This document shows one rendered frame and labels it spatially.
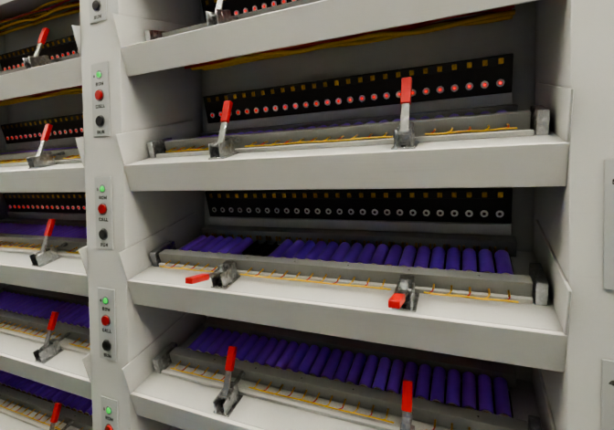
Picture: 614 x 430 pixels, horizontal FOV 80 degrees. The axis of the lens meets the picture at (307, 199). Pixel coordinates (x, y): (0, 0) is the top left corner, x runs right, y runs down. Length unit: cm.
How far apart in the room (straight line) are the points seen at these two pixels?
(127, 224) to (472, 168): 53
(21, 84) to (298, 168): 62
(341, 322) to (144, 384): 39
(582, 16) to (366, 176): 26
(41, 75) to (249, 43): 45
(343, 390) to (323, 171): 32
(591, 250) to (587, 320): 7
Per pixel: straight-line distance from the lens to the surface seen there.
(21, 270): 92
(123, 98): 69
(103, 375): 78
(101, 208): 70
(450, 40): 67
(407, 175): 44
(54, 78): 84
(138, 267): 69
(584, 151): 44
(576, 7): 47
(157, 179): 62
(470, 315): 46
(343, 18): 50
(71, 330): 96
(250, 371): 66
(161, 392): 72
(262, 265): 56
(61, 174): 80
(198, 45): 60
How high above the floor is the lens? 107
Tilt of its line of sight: 2 degrees down
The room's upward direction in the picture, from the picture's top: 1 degrees counter-clockwise
